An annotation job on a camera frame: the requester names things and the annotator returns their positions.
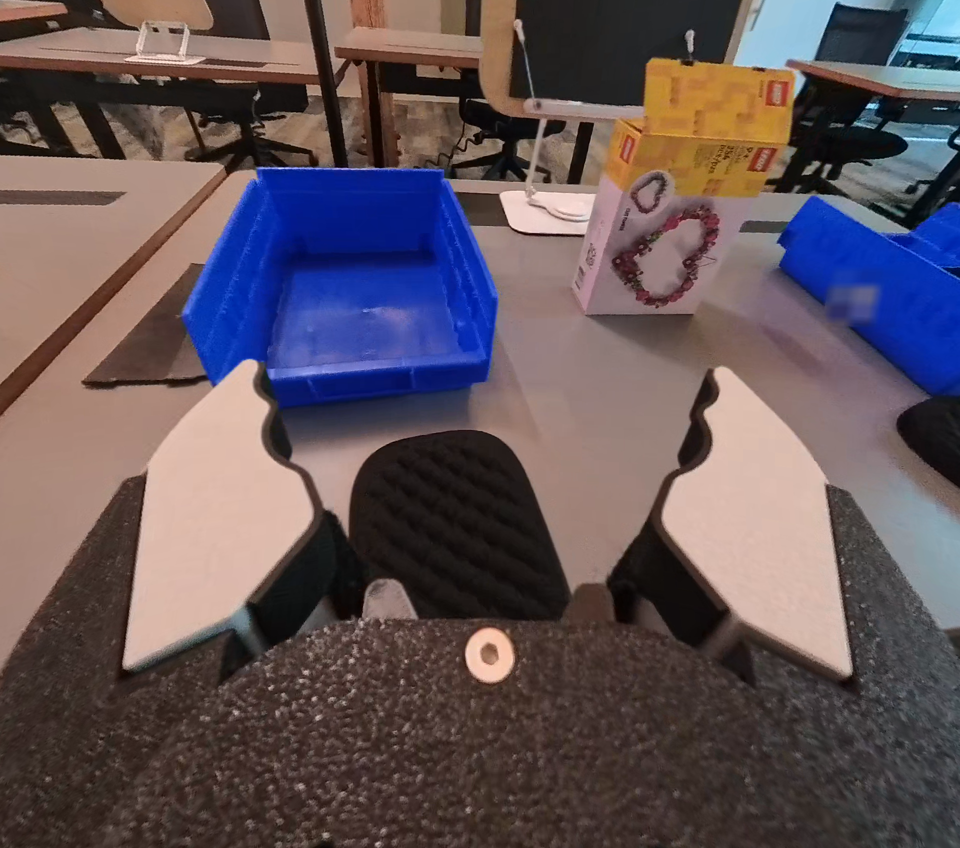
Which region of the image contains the white divider stand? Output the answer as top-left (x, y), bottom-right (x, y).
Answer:
top-left (500, 19), bottom-right (699, 236)

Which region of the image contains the background desk wood edge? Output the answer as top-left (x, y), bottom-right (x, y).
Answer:
top-left (787, 59), bottom-right (960, 197)
top-left (334, 26), bottom-right (485, 114)

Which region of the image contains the yellow and white toy box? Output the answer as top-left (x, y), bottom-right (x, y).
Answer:
top-left (571, 57), bottom-right (796, 317)

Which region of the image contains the dark cardboard sheet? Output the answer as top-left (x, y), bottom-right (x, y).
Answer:
top-left (82, 260), bottom-right (220, 388)

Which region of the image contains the clear acrylic stand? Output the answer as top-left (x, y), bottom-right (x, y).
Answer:
top-left (123, 20), bottom-right (208, 66)

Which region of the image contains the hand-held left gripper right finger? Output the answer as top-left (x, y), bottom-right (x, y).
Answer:
top-left (649, 365), bottom-right (856, 684)

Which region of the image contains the black metal pole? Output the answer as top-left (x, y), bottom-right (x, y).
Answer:
top-left (281, 0), bottom-right (351, 168)

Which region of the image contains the blue plastic bin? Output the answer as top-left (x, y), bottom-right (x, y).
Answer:
top-left (777, 195), bottom-right (960, 399)
top-left (909, 203), bottom-right (960, 279)
top-left (182, 167), bottom-right (500, 408)

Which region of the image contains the black office chair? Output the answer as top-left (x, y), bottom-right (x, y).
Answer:
top-left (774, 2), bottom-right (913, 198)
top-left (159, 0), bottom-right (320, 168)
top-left (452, 0), bottom-right (569, 183)

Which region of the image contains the wooden post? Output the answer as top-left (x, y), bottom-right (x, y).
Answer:
top-left (341, 0), bottom-right (400, 168)

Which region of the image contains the neighbouring grey desk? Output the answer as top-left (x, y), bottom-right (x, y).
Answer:
top-left (0, 155), bottom-right (228, 414)

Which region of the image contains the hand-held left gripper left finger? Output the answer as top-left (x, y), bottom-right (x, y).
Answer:
top-left (120, 359), bottom-right (327, 674)

